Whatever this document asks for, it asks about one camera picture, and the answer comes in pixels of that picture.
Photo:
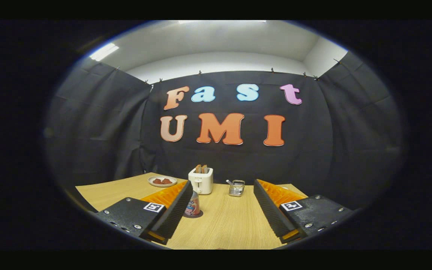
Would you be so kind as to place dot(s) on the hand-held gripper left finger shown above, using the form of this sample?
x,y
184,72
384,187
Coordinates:
x,y
174,213

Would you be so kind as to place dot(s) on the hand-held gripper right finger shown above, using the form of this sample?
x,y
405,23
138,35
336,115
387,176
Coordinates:
x,y
272,213

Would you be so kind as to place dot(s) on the silver juice bottle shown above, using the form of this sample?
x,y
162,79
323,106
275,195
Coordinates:
x,y
193,205

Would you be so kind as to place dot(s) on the dark round coaster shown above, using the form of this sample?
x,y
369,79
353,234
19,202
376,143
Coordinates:
x,y
200,215

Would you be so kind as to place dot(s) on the red snack piece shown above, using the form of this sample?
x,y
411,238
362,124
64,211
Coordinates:
x,y
167,181
157,181

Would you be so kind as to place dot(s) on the white plate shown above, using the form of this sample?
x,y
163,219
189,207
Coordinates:
x,y
150,182

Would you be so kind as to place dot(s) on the white toaster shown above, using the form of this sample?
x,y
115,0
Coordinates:
x,y
201,182

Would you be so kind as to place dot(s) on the wooden table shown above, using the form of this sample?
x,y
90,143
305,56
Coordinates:
x,y
231,225

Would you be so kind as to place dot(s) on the toast slices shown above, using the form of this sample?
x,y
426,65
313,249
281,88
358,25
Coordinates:
x,y
201,168

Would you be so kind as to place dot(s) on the rectangular ceiling light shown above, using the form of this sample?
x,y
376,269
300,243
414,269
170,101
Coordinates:
x,y
104,51

